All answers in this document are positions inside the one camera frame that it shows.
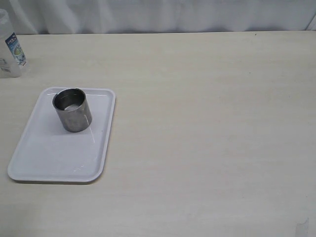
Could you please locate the stainless steel cup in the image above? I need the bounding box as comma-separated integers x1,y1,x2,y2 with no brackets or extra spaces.
52,88,92,132

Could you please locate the clear plastic container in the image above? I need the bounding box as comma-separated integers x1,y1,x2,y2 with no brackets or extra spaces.
0,9,27,78

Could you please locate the white plastic tray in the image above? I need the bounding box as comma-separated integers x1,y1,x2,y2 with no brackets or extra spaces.
7,86,116,183

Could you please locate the white curtain backdrop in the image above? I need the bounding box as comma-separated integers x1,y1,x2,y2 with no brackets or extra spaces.
0,0,316,35

